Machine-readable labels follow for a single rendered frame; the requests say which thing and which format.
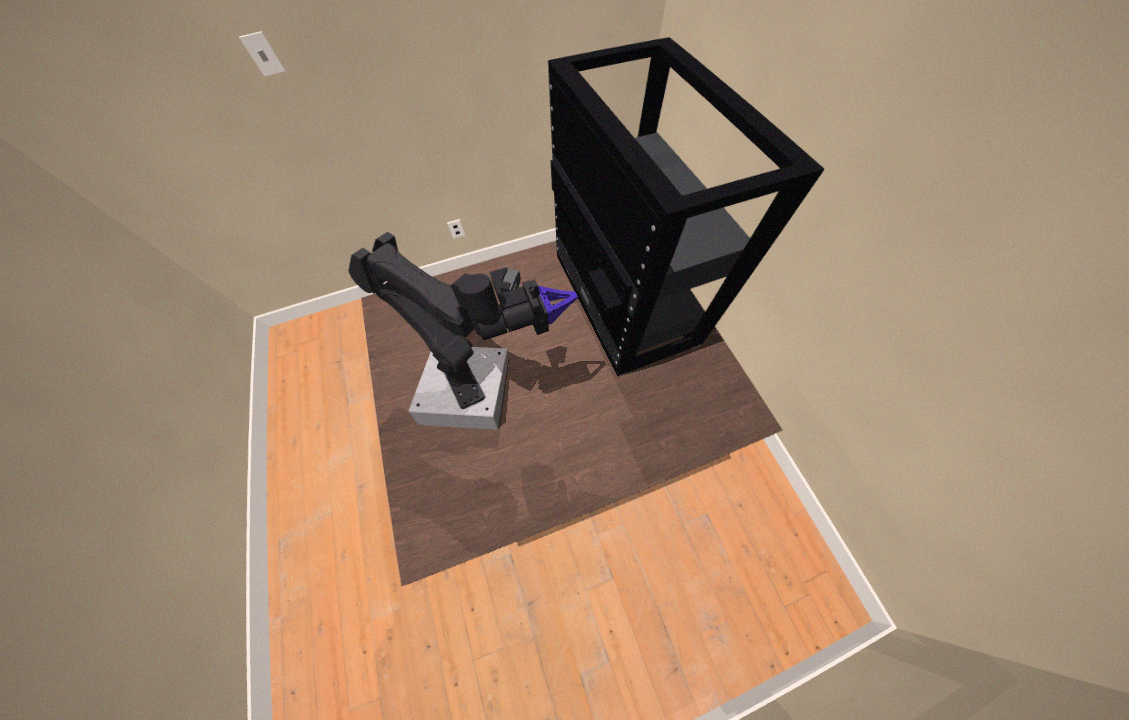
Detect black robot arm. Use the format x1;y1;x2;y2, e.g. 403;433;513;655
349;232;528;409

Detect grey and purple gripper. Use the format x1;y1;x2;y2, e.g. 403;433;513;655
499;279;578;335

